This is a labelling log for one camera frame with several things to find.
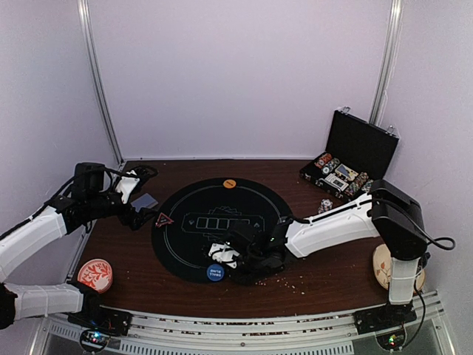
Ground red triangular all-in marker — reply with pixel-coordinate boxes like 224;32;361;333
154;212;174;228

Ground blue small blind button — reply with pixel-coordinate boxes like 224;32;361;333
206;264;225;282

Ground yellow big blind button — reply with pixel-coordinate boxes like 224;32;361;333
222;179;237;189

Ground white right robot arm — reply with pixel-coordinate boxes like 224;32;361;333
208;180;428;327

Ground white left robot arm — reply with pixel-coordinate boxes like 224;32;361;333
1;166;154;328

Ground blue patterned card deck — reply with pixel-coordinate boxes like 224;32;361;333
132;193;158;211

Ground round black poker mat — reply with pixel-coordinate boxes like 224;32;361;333
152;177;292;283

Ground red white patterned cup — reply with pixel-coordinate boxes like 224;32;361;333
77;259;113;294

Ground blue white chip stack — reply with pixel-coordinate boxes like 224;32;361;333
318;198;333;214

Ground green chip row in case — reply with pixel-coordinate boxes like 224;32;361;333
321;158;340;175

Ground red chip row in case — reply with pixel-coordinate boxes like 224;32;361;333
314;153;333;169

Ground card deck in case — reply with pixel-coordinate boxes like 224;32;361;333
324;163;359;192

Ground round wooden coaster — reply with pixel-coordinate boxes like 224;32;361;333
372;243;426;291

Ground right chip rows in case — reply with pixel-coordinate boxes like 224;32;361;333
344;172;374;197

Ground black poker chip case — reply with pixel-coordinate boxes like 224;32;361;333
299;110;399;203

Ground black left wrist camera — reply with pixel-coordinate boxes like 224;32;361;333
71;162;105;198

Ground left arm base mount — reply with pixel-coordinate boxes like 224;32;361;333
67;281;132;337

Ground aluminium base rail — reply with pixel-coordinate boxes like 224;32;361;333
35;290;455;355

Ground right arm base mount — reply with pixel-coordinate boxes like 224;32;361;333
353;302;417;351

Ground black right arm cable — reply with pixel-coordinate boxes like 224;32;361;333
369;197;456;351

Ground aluminium frame post left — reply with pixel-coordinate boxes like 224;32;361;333
77;0;124;165

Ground aluminium frame post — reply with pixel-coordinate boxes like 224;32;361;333
77;0;124;165
369;0;404;126

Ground aluminium frame post right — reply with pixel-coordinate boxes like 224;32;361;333
369;0;404;126

